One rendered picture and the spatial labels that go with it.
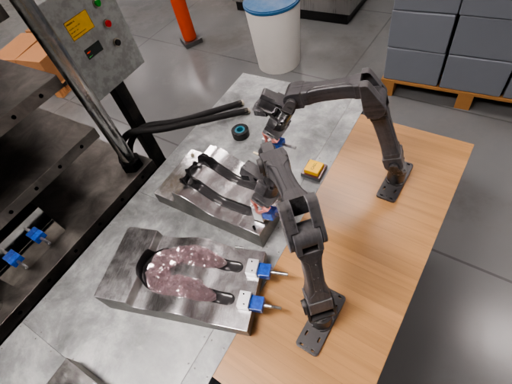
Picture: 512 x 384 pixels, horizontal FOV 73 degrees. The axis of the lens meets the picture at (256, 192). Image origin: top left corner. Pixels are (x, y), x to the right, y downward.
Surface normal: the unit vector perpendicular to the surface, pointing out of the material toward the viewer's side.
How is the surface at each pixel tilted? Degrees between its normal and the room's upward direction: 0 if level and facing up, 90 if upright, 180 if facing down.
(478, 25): 90
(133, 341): 0
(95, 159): 0
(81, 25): 90
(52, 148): 0
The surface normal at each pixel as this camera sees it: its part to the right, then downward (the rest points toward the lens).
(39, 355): -0.16, -0.60
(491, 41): -0.48, 0.74
